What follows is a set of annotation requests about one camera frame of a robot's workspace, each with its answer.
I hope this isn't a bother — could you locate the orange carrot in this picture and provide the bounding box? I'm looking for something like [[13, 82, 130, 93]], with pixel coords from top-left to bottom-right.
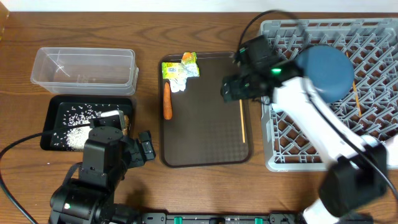
[[163, 82, 173, 120]]

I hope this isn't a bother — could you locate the wooden chopstick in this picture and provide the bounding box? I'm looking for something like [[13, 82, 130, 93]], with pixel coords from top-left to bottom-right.
[[352, 81, 362, 118], [239, 100, 246, 143]]

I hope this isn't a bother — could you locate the yellow green snack wrapper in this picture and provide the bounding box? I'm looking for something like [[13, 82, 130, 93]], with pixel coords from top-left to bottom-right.
[[162, 52, 200, 80]]

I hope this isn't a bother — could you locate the dark blue plate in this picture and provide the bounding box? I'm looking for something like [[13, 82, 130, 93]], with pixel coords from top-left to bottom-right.
[[294, 45, 354, 103]]

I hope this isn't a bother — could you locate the white napkin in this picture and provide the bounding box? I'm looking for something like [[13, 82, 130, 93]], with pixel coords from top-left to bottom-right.
[[169, 77, 187, 93]]

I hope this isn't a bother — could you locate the pink cup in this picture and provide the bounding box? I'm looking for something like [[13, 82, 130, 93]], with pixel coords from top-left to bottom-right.
[[384, 135, 398, 170]]

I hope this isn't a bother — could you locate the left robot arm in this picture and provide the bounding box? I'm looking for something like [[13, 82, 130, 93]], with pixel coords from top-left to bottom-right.
[[49, 126, 155, 223]]

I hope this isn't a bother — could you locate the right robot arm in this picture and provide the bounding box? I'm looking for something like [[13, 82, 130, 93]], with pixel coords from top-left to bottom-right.
[[221, 36, 397, 223]]

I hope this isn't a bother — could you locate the grey plastic dishwasher rack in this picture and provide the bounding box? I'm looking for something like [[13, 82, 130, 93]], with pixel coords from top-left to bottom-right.
[[259, 18, 397, 172]]

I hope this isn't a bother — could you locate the brown serving tray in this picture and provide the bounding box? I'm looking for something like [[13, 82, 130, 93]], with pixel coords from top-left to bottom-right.
[[159, 52, 252, 168]]

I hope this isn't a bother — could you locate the white rice pile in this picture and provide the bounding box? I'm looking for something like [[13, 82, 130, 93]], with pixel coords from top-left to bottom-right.
[[50, 103, 101, 151]]

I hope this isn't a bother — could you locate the black tray bin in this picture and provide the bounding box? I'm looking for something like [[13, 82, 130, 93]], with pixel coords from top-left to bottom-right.
[[40, 95, 134, 151]]

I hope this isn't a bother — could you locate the clear plastic bin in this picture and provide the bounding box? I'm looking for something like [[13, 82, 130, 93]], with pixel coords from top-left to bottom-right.
[[30, 47, 139, 96]]

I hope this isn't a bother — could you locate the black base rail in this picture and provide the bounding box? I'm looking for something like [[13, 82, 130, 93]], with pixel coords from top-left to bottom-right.
[[138, 212, 305, 224]]

